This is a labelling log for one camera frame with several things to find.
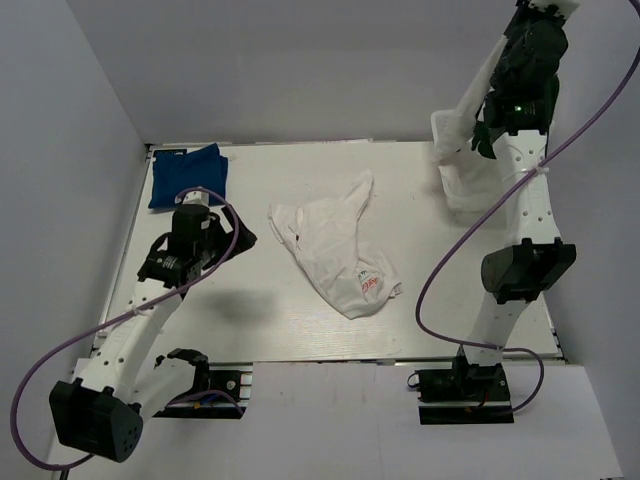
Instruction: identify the white plastic basket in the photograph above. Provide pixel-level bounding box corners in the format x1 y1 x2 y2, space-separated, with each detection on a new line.
430 110 461 163

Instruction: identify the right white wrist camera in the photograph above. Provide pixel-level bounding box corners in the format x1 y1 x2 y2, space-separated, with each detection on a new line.
516 0 581 20

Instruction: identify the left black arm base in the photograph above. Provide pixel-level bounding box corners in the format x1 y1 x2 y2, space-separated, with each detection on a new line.
154 364 253 420

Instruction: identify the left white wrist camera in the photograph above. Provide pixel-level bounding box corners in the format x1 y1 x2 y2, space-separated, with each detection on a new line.
175 190 209 207

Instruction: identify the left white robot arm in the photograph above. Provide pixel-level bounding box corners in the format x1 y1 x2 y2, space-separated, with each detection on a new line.
49 205 257 463

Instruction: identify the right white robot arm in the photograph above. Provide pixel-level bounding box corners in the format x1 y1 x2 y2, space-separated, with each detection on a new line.
451 1 578 399

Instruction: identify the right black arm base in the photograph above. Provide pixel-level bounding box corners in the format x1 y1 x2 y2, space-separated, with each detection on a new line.
407 367 514 426

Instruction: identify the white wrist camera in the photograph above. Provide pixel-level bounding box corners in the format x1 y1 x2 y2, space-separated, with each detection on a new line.
516 0 581 20
175 190 209 207

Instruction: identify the folded blue t shirt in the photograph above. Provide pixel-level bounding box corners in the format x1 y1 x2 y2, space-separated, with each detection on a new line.
148 143 229 209

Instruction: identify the white t shirt red logo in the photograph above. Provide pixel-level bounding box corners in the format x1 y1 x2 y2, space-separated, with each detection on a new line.
268 170 403 320

